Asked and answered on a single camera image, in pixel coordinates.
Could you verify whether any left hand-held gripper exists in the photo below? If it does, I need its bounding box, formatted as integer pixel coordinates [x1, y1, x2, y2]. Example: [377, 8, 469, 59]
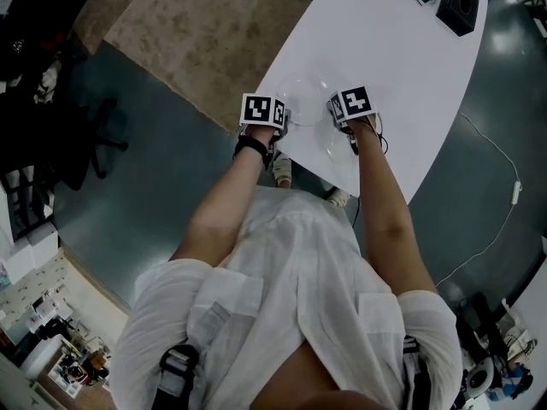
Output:
[238, 93, 294, 144]

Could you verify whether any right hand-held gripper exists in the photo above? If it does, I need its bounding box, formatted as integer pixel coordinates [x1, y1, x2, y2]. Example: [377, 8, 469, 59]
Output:
[326, 85, 377, 155]

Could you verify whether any person's left forearm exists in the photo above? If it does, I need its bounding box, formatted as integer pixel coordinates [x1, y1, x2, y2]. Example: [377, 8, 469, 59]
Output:
[170, 149, 268, 268]

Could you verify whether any person's right forearm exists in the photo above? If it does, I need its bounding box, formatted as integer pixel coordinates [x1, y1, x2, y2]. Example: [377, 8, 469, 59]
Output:
[352, 120, 437, 294]

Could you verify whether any black wristband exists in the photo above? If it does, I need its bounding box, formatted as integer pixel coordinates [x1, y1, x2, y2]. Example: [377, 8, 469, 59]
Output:
[232, 136, 273, 170]

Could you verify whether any person's left white shoe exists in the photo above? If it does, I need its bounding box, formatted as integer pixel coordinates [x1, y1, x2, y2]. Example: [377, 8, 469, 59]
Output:
[272, 151, 294, 187]

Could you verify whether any person's white shoe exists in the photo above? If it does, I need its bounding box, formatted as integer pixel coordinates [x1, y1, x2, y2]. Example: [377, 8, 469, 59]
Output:
[326, 188, 351, 208]
[272, 151, 294, 187]

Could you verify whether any beige patterned rug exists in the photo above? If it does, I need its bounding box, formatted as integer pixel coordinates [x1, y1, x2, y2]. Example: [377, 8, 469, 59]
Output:
[104, 0, 311, 134]

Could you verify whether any person's right white shoe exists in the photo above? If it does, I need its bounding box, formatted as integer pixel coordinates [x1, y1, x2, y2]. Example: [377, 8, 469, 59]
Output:
[326, 188, 351, 208]

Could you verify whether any black square box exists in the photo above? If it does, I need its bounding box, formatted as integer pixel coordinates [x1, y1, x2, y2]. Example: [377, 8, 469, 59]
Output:
[435, 0, 480, 38]

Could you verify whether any black office chair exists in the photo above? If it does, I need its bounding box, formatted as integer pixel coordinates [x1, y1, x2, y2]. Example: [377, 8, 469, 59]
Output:
[63, 96, 129, 191]

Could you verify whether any white shirt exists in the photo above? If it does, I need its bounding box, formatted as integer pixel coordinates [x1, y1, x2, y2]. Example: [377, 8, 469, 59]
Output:
[109, 185, 465, 410]

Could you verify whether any tan rug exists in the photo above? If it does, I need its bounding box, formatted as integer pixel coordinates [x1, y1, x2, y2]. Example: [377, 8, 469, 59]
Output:
[72, 0, 159, 55]

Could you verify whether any person's bare chest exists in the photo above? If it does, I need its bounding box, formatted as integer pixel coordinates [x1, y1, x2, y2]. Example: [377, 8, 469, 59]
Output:
[251, 339, 377, 410]

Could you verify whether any white round device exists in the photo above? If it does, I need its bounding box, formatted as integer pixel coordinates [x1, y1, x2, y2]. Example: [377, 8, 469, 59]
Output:
[468, 356, 497, 395]

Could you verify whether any white power cable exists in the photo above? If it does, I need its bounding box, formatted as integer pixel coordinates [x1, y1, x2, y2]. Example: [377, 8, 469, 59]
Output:
[435, 109, 523, 288]

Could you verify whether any black grey harness strap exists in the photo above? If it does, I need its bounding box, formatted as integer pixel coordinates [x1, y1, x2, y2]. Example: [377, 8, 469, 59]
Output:
[403, 335, 432, 410]
[156, 344, 200, 410]

